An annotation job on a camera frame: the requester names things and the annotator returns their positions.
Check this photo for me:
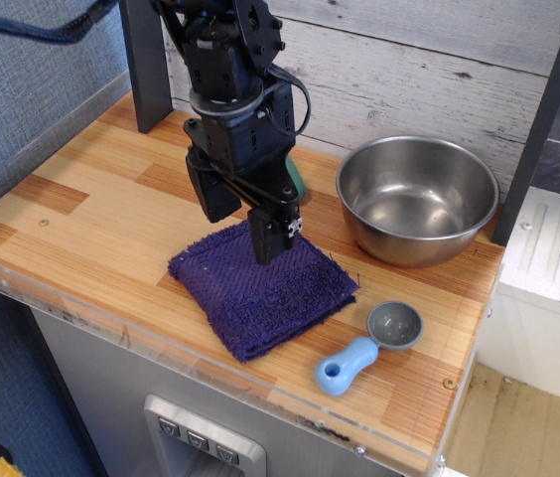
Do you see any blue grey measuring scoop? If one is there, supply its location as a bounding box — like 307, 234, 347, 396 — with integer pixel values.
315, 301, 425, 397

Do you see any dark grey right post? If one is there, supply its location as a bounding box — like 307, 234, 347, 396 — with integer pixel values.
491, 47, 560, 246

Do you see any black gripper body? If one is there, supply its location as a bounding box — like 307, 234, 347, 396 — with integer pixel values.
183, 79, 301, 238

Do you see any metal bowl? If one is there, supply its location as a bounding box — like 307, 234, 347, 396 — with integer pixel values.
336, 136, 499, 268

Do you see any green oval toy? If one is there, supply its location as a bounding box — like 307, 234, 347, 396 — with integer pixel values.
285, 155, 307, 203

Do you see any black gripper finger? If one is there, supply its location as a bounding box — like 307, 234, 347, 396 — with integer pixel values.
186, 146, 241, 223
247, 205, 294, 264

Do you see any silver dispenser button panel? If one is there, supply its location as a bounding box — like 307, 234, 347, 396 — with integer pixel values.
144, 395, 267, 476

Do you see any black braided cable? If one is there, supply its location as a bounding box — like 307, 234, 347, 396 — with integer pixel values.
0, 0, 117, 45

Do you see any purple folded towel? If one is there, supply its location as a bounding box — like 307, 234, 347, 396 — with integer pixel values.
168, 222, 358, 363

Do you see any dark grey left post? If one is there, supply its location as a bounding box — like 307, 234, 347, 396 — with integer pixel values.
119, 0, 173, 133

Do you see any dark grey post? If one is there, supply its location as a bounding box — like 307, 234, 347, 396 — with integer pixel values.
119, 0, 173, 133
491, 47, 560, 246

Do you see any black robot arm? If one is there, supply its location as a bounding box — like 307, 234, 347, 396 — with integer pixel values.
153, 1, 306, 264

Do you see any white ribbed appliance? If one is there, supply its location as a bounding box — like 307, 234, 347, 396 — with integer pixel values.
478, 188, 560, 397

